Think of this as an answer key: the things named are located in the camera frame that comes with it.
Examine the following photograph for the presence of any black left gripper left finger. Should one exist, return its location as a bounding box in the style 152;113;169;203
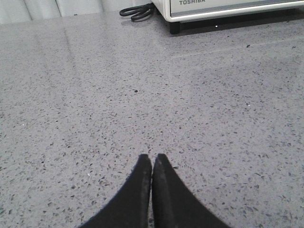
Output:
81;154;152;228

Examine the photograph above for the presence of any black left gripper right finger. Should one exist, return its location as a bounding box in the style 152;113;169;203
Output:
152;154;228;228

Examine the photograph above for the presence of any white Toshiba toaster oven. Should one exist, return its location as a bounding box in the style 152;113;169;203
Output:
152;0;304;34

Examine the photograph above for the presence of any grey curtain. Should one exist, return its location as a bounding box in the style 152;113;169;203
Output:
0;0;151;24

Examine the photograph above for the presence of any black power cable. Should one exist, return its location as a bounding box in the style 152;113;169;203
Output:
119;3;155;23

